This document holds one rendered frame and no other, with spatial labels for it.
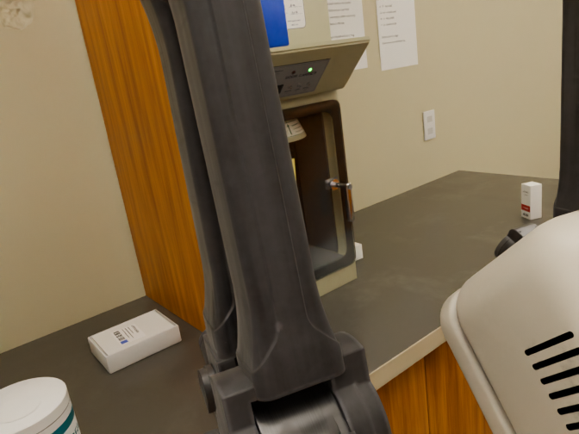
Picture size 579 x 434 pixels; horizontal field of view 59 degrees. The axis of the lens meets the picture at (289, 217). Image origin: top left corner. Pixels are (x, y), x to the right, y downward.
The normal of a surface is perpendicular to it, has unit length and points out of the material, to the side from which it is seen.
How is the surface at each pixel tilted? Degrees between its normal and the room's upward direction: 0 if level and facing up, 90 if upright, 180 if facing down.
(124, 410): 0
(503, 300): 86
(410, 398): 90
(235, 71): 81
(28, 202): 90
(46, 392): 0
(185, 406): 0
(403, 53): 90
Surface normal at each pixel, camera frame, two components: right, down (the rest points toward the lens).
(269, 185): 0.34, 0.07
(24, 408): -0.14, -0.95
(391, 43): 0.62, 0.14
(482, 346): -0.92, 0.23
